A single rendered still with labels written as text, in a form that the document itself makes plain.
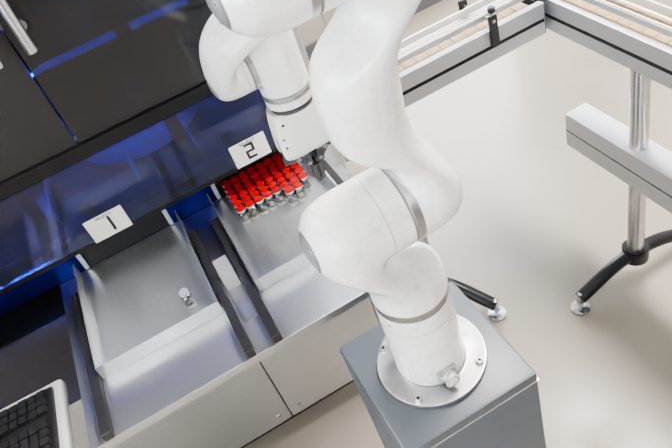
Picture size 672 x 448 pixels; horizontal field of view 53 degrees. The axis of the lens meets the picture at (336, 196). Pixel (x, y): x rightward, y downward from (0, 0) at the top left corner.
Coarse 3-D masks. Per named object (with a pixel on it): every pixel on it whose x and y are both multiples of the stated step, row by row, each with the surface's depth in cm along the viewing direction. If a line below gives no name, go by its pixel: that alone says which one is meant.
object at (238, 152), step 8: (256, 136) 146; (264, 136) 147; (240, 144) 145; (256, 144) 147; (264, 144) 148; (232, 152) 145; (240, 152) 146; (256, 152) 148; (264, 152) 149; (240, 160) 147; (248, 160) 148
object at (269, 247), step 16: (320, 192) 152; (224, 208) 157; (288, 208) 151; (304, 208) 149; (224, 224) 148; (240, 224) 151; (256, 224) 150; (272, 224) 148; (288, 224) 147; (240, 240) 147; (256, 240) 146; (272, 240) 144; (288, 240) 143; (240, 256) 139; (256, 256) 142; (272, 256) 141; (288, 256) 140; (304, 256) 135; (256, 272) 139; (272, 272) 133; (288, 272) 135
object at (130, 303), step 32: (128, 256) 154; (160, 256) 151; (192, 256) 148; (96, 288) 149; (128, 288) 146; (160, 288) 143; (192, 288) 140; (96, 320) 141; (128, 320) 139; (160, 320) 136; (192, 320) 131; (96, 352) 132; (128, 352) 128
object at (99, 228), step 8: (112, 208) 140; (120, 208) 141; (104, 216) 140; (112, 216) 141; (120, 216) 142; (88, 224) 139; (96, 224) 140; (104, 224) 141; (120, 224) 143; (128, 224) 144; (88, 232) 140; (96, 232) 141; (104, 232) 142; (112, 232) 143; (96, 240) 142
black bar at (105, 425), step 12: (84, 324) 139; (84, 336) 136; (84, 348) 134; (96, 372) 128; (96, 384) 126; (96, 396) 124; (96, 408) 122; (108, 408) 123; (108, 420) 119; (108, 432) 117
